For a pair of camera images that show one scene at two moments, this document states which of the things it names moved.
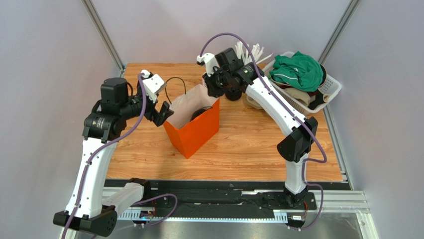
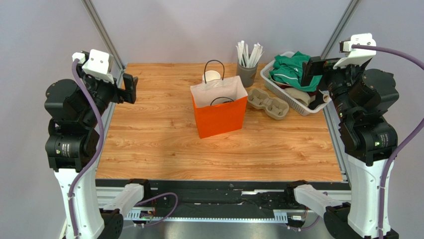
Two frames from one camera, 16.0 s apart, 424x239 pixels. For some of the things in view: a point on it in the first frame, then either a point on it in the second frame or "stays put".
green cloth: x=299 y=68 stays put
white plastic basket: x=332 y=87 stays put
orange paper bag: x=195 y=119 to x=220 y=106
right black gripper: x=212 y=83 to x=323 y=80
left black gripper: x=153 y=115 to x=118 y=93
